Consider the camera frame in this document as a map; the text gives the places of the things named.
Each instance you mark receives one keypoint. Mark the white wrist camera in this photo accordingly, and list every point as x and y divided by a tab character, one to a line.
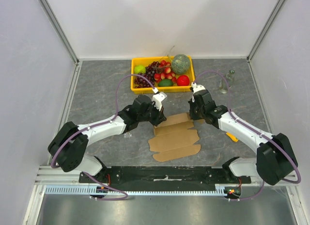
158	98
195	88

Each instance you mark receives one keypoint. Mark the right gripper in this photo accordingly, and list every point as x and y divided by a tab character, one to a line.
193	109

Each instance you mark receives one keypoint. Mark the dark purple grape bunch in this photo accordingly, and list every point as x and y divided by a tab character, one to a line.
144	80

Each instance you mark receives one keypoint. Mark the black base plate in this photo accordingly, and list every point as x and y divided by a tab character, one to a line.
204	174

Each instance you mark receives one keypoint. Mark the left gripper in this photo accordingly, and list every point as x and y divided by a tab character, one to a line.
160	116

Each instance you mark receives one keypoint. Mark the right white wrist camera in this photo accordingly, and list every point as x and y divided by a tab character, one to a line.
195	88

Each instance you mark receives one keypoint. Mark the green apple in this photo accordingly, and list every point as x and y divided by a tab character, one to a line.
139	69

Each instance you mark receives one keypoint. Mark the yellow plastic tray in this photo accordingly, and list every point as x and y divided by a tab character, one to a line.
171	89

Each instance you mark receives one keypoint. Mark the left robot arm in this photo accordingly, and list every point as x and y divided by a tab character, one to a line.
68	148

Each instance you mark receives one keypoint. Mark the green avocado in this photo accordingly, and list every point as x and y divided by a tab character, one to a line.
165	83

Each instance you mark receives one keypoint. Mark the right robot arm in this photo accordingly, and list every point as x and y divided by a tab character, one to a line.
274	157

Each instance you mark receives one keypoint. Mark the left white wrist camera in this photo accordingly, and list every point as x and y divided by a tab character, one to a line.
158	98

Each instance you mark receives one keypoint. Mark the clear glass bottle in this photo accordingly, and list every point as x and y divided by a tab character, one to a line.
226	83

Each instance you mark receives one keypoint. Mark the green netted melon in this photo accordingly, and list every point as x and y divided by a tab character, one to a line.
180	64

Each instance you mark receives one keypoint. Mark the small clear snack wrapper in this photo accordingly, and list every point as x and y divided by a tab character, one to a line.
128	135

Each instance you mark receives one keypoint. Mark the yellow candy bag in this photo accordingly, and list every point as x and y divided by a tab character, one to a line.
232	137

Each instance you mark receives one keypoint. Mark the red cherry bunch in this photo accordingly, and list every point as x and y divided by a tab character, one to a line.
167	74

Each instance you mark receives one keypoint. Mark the red tomato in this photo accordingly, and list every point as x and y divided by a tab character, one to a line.
183	80

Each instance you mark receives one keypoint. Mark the brown cardboard box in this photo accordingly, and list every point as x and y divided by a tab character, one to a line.
174	138

